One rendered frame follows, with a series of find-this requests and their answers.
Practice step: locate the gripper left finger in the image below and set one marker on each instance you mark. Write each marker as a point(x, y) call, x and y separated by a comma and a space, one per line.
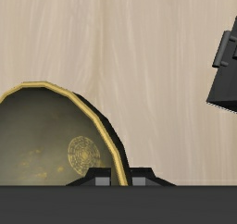
point(100, 175)

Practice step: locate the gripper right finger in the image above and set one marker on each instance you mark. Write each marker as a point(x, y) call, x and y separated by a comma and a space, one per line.
point(143, 176)

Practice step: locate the black gold-rimmed porcelain bowl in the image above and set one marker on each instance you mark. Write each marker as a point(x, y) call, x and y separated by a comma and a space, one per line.
point(40, 135)

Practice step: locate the cabinet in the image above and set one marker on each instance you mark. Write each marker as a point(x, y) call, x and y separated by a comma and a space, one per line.
point(225, 82)

